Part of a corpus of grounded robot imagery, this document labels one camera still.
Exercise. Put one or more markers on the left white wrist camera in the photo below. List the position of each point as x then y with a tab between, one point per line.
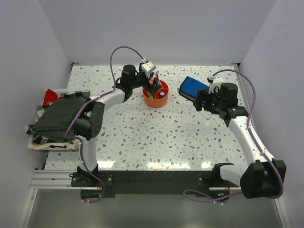
148	68

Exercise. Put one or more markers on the aluminium frame rail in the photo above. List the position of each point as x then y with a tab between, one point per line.
51	179

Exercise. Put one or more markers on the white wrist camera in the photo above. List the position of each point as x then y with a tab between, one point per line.
148	68
214	84

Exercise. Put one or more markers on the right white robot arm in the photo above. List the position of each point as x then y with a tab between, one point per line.
264	175

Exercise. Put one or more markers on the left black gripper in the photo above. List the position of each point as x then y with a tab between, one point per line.
152	88

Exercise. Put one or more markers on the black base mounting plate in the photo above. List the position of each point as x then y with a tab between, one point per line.
146	182

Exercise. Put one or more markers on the pile of folded cloths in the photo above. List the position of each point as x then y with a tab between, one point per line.
54	117

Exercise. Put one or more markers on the pink capped glitter tube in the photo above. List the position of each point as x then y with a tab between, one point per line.
154	84

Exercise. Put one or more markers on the orange round organizer container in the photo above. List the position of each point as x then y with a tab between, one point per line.
157	102

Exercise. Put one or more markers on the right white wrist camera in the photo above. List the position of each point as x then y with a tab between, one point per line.
214	84

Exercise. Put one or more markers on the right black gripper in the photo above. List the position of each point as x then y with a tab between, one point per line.
203	95

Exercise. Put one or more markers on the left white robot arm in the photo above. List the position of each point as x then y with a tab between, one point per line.
87	123

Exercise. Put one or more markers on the blue black pencil pouch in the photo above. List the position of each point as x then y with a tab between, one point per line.
190	87

